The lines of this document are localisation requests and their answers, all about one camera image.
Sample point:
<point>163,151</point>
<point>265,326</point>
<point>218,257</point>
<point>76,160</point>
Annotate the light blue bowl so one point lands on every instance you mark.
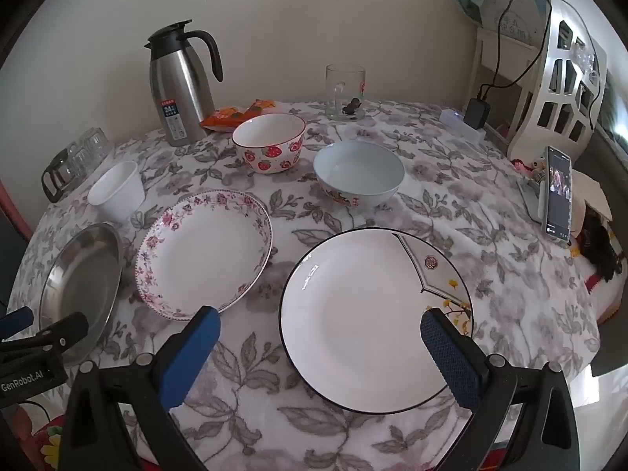
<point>358,167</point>

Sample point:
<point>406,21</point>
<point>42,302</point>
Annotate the grey phone stand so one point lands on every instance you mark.
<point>532,196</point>

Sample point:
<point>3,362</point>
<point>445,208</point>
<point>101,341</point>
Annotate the small white cup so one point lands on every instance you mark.
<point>115,186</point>

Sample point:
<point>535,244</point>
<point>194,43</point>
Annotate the white printed box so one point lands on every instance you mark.
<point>520,14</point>

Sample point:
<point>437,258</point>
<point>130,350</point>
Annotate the smartphone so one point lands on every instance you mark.
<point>557,196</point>

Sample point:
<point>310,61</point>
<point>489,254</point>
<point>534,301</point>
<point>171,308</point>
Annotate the cardboard box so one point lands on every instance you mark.
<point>588,191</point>

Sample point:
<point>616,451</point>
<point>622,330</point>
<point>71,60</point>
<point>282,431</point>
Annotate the stainless steel thermos jug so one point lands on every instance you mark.
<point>176,88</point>

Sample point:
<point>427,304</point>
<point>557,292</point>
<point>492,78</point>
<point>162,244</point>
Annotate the grey floral tablecloth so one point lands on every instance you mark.
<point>490,265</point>

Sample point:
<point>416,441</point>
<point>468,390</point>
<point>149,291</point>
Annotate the black charger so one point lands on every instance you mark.
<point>477,113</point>

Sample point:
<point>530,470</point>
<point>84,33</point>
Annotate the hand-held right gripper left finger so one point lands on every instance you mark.
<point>191,353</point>

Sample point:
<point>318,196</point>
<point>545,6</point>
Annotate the teal cloth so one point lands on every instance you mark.
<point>468,0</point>

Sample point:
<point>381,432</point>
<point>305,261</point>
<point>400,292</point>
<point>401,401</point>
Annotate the pink floral rimmed plate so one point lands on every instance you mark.
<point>201,255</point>

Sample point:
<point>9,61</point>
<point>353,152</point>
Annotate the orange snack packet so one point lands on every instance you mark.
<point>260,106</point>
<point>223,117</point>

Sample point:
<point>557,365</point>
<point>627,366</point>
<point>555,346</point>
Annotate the white power strip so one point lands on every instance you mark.
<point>456,125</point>

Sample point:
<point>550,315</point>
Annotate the strawberry print bowl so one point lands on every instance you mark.
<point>270,157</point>

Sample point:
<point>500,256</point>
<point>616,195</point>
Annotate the dark dried fruits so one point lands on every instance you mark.
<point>352,106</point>

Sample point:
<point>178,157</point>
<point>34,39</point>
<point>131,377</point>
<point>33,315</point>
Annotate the glass ashtray dish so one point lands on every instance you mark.
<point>346,83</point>

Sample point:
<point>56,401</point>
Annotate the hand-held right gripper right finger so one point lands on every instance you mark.
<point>451,358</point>

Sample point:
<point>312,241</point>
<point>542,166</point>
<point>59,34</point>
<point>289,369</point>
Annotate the stainless steel plate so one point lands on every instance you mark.
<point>78,279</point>

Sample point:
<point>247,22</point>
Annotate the white shelf rack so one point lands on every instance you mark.
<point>530,122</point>

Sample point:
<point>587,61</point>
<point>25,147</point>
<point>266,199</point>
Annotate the small pink toy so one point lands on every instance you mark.
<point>527,167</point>

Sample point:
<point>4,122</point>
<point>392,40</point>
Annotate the dark cloth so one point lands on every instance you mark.
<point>601,250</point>

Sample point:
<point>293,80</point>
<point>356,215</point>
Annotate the large white black-rimmed plate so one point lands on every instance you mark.
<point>358,314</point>

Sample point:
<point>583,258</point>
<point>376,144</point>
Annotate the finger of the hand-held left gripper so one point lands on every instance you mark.
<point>17,321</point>
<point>68,328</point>

